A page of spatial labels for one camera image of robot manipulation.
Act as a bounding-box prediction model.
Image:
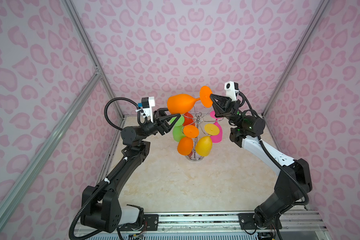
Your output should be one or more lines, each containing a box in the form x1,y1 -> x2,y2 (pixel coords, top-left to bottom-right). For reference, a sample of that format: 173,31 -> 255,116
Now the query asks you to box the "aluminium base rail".
68,210 -> 332,240

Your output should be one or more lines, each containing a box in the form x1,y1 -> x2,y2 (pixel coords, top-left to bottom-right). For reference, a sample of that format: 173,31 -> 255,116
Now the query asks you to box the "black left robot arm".
69,108 -> 181,240

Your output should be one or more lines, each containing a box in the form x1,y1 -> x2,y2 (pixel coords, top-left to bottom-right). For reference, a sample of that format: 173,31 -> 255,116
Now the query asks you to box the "aluminium diagonal frame bar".
0,73 -> 102,233

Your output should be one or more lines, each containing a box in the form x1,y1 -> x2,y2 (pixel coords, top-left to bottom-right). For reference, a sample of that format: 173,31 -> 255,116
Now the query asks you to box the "orange front wine glass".
177,125 -> 200,156

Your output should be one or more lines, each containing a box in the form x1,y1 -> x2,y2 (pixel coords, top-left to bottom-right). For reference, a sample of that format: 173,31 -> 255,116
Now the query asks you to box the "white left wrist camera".
136,97 -> 156,121

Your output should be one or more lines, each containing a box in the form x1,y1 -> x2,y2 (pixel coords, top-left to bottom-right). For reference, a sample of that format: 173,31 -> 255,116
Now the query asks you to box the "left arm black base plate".
120,214 -> 159,232

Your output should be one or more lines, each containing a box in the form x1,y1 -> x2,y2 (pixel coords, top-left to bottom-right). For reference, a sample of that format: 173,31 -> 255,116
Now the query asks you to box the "green plastic wine glass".
172,116 -> 185,142

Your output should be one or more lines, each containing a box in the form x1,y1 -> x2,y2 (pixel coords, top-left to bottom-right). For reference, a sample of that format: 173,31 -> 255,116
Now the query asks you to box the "aluminium frame post right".
262,0 -> 331,118

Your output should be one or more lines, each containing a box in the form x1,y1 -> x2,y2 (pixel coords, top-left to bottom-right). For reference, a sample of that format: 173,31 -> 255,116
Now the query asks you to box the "orange back wine glass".
167,86 -> 213,115

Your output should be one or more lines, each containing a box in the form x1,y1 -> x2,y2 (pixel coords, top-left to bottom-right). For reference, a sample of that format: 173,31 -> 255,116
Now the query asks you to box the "pink plastic wine glass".
209,110 -> 224,144

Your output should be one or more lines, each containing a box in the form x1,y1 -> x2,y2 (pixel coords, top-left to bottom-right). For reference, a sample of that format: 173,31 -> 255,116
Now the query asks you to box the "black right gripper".
210,99 -> 250,130

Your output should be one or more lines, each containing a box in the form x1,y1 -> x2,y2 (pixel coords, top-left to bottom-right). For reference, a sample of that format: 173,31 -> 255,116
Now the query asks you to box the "aluminium frame post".
262,0 -> 331,118
61,0 -> 125,118

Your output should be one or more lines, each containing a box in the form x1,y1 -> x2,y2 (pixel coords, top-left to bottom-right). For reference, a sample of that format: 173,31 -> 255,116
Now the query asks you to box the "yellow plastic wine glass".
195,124 -> 220,157

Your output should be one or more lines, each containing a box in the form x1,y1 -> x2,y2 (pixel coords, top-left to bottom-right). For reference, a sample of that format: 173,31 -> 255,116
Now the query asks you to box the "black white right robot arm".
210,93 -> 313,229

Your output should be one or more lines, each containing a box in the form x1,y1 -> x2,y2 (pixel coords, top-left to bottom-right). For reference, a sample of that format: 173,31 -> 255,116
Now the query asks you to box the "chrome wine glass rack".
182,112 -> 211,163

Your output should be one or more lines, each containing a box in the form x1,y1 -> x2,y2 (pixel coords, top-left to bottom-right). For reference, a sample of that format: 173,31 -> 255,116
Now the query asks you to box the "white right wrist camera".
224,81 -> 239,102

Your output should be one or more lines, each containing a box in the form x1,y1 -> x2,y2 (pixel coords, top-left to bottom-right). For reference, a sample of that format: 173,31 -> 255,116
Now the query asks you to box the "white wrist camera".
224,81 -> 239,102
136,97 -> 156,121

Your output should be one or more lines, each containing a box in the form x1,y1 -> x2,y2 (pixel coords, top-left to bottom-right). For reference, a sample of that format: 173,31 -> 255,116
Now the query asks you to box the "aluminium frame post left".
61,0 -> 125,118

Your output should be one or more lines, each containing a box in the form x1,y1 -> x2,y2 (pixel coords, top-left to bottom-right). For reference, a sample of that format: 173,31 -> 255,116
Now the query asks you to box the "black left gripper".
137,110 -> 180,143

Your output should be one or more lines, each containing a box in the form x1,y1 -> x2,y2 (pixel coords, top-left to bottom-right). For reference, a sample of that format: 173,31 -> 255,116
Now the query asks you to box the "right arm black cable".
238,91 -> 310,206

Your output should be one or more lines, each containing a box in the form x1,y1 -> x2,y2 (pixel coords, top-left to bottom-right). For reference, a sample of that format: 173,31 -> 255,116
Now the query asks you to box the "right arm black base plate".
238,213 -> 283,233

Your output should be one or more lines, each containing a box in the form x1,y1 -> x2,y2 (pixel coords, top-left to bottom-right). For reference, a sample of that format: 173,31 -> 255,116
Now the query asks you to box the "red plastic wine glass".
183,112 -> 195,127

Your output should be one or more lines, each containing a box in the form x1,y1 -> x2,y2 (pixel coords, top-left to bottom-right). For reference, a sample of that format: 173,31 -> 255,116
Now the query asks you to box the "orange wine glass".
177,125 -> 200,156
167,86 -> 213,115

